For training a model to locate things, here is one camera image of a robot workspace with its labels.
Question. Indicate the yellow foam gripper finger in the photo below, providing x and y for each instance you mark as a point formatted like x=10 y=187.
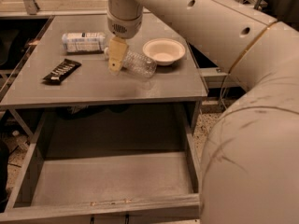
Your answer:
x=117 y=51

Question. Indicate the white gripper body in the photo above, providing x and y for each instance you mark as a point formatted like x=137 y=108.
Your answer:
x=125 y=27

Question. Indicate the clear plastic water bottle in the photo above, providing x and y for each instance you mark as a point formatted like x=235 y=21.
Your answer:
x=132 y=62

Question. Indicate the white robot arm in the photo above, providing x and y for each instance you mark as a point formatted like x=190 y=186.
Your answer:
x=250 y=161

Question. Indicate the white labelled plastic bottle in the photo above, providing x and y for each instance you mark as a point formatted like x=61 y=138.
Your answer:
x=84 y=42

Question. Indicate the grey open top drawer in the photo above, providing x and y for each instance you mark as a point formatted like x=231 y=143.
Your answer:
x=135 y=167

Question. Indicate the white paper bowl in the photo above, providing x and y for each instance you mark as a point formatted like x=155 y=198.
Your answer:
x=164 y=51

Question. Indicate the grey metal cabinet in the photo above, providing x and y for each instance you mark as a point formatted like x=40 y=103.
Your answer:
x=92 y=83

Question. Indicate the black snack bar wrapper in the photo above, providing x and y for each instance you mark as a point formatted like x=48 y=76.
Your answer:
x=61 y=72

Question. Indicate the grey power strip box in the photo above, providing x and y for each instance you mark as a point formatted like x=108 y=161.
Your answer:
x=216 y=79

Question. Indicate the grey back shelf rail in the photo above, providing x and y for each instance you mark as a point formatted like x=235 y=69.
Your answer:
x=46 y=8

